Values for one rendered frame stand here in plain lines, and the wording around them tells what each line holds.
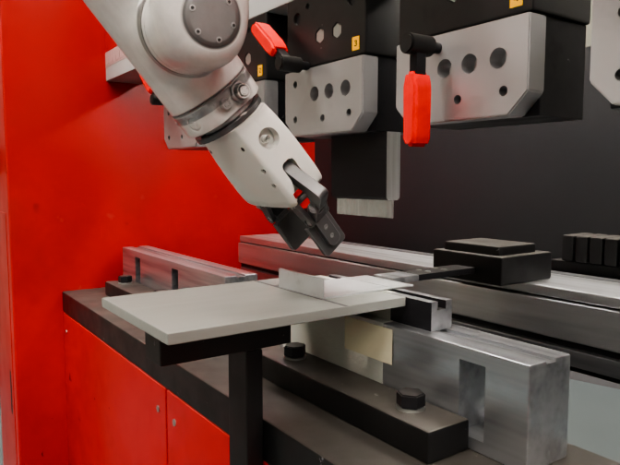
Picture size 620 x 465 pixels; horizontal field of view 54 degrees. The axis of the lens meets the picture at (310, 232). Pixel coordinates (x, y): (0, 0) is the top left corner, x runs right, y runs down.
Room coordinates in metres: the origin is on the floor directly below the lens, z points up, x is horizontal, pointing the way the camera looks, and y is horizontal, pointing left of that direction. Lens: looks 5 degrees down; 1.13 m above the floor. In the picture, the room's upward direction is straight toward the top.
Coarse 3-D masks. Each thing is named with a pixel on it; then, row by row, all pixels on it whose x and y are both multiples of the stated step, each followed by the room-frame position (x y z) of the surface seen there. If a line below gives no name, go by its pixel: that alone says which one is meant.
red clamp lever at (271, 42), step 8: (256, 24) 0.76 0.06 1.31; (264, 24) 0.76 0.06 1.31; (256, 32) 0.75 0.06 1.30; (264, 32) 0.74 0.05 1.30; (272, 32) 0.75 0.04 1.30; (264, 40) 0.74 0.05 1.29; (272, 40) 0.73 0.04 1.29; (280, 40) 0.74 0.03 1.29; (264, 48) 0.74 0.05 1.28; (272, 48) 0.72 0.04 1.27; (280, 48) 0.73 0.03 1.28; (280, 56) 0.70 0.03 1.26; (288, 56) 0.71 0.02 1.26; (280, 64) 0.70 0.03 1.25; (288, 64) 0.70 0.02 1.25; (296, 64) 0.71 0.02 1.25; (304, 64) 0.72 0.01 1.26; (296, 72) 0.72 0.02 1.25
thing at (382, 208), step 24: (336, 144) 0.74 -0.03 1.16; (360, 144) 0.70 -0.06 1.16; (384, 144) 0.67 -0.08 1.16; (336, 168) 0.74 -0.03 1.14; (360, 168) 0.70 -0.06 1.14; (384, 168) 0.67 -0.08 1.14; (336, 192) 0.74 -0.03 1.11; (360, 192) 0.70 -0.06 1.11; (384, 192) 0.67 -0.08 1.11; (384, 216) 0.68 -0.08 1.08
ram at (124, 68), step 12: (252, 0) 0.84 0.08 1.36; (264, 0) 0.82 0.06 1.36; (276, 0) 0.79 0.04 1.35; (288, 0) 0.77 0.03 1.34; (252, 12) 0.84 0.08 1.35; (264, 12) 0.82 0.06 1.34; (276, 12) 0.81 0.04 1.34; (108, 36) 1.36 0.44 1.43; (108, 48) 1.36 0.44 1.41; (120, 60) 1.30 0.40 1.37; (108, 72) 1.37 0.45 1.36; (120, 72) 1.30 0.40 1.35; (132, 72) 1.27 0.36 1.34
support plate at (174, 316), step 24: (192, 288) 0.68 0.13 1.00; (216, 288) 0.68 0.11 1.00; (240, 288) 0.68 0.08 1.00; (264, 288) 0.68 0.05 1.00; (120, 312) 0.57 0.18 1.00; (144, 312) 0.55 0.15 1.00; (168, 312) 0.55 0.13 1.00; (192, 312) 0.55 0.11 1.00; (216, 312) 0.55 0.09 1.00; (240, 312) 0.55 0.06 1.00; (264, 312) 0.55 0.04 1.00; (288, 312) 0.55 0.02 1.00; (312, 312) 0.56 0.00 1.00; (336, 312) 0.57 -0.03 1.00; (360, 312) 0.59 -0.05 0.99; (168, 336) 0.48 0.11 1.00; (192, 336) 0.49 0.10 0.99; (216, 336) 0.50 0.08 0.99
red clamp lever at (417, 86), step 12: (408, 36) 0.53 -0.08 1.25; (420, 36) 0.54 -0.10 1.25; (408, 48) 0.53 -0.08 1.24; (420, 48) 0.53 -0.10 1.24; (432, 48) 0.54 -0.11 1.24; (420, 60) 0.54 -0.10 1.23; (420, 72) 0.54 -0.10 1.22; (408, 84) 0.54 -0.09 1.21; (420, 84) 0.53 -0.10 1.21; (408, 96) 0.54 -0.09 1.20; (420, 96) 0.53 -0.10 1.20; (408, 108) 0.54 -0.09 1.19; (420, 108) 0.53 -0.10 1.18; (408, 120) 0.54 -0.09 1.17; (420, 120) 0.53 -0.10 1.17; (408, 132) 0.54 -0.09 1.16; (420, 132) 0.53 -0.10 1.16; (408, 144) 0.54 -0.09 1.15; (420, 144) 0.54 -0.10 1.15
